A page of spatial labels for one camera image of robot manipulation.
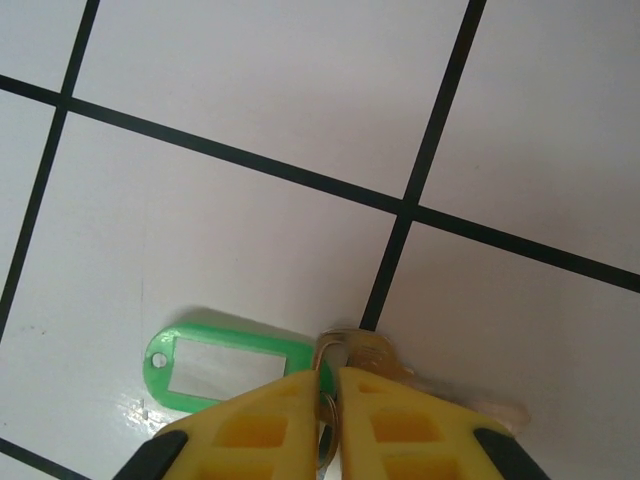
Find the green plastic key tag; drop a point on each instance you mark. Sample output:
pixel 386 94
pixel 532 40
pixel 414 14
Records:
pixel 220 325

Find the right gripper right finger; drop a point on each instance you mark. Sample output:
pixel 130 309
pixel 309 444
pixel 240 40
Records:
pixel 410 440

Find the brass key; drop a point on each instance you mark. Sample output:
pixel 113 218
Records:
pixel 370 352

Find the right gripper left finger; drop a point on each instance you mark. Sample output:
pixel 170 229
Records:
pixel 250 435

